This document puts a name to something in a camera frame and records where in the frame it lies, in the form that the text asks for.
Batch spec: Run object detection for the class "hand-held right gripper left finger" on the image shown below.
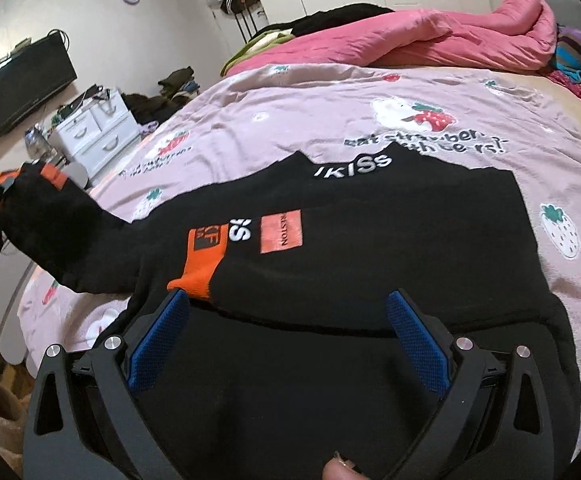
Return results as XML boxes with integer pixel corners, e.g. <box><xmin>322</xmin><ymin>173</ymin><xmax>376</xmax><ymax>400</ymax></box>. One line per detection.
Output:
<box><xmin>23</xmin><ymin>287</ymin><xmax>191</xmax><ymax>480</ymax></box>

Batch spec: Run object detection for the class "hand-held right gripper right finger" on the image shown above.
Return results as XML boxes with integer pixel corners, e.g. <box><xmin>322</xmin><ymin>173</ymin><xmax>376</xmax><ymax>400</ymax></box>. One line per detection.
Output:
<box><xmin>385</xmin><ymin>288</ymin><xmax>557</xmax><ymax>480</ymax></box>

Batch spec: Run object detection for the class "black sweatshirt with orange cuffs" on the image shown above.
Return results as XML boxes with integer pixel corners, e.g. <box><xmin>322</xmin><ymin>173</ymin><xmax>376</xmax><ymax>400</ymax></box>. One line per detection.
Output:
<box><xmin>0</xmin><ymin>142</ymin><xmax>581</xmax><ymax>480</ymax></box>

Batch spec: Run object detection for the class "dark clothes heap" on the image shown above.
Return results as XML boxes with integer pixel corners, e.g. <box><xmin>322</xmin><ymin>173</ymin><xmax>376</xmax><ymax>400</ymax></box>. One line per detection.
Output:
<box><xmin>120</xmin><ymin>66</ymin><xmax>202</xmax><ymax>127</ymax></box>

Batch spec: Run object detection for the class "black clothes pile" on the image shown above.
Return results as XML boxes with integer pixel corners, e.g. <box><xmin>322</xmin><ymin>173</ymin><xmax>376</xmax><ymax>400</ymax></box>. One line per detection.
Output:
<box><xmin>253</xmin><ymin>3</ymin><xmax>396</xmax><ymax>39</ymax></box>

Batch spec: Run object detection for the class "person's right hand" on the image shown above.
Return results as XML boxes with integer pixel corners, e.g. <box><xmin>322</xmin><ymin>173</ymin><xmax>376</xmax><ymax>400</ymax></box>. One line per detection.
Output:
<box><xmin>322</xmin><ymin>451</ymin><xmax>367</xmax><ymax>480</ymax></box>

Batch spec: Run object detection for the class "grey round object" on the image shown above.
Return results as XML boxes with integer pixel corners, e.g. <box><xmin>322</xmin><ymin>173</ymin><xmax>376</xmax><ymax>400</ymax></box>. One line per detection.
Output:
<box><xmin>63</xmin><ymin>161</ymin><xmax>90</xmax><ymax>189</ymax></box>

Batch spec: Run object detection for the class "white drawer cabinet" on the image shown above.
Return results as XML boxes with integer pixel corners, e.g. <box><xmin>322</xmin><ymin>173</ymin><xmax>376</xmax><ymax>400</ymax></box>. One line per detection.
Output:
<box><xmin>48</xmin><ymin>88</ymin><xmax>141</xmax><ymax>182</ymax></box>

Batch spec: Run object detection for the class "pink strawberry printed bedspread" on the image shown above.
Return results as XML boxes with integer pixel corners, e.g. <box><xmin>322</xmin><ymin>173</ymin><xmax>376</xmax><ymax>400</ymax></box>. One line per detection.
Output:
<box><xmin>18</xmin><ymin>62</ymin><xmax>581</xmax><ymax>461</ymax></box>

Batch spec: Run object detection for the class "olive green cloth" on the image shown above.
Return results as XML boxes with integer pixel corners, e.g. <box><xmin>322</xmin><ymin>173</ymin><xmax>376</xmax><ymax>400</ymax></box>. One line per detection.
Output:
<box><xmin>220</xmin><ymin>30</ymin><xmax>296</xmax><ymax>77</ymax></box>

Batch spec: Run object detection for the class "pink red folded garment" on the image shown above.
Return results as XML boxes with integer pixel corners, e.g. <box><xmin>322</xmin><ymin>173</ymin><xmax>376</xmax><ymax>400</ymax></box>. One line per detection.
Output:
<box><xmin>228</xmin><ymin>0</ymin><xmax>559</xmax><ymax>75</ymax></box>

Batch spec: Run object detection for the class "striped colourful cloth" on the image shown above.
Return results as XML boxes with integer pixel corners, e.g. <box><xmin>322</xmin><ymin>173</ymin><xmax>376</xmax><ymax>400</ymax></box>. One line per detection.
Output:
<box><xmin>552</xmin><ymin>24</ymin><xmax>581</xmax><ymax>82</ymax></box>

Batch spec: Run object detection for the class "black wall television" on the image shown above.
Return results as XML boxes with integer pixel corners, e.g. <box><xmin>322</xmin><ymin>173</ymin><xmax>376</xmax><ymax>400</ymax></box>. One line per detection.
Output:
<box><xmin>0</xmin><ymin>35</ymin><xmax>78</xmax><ymax>142</ymax></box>

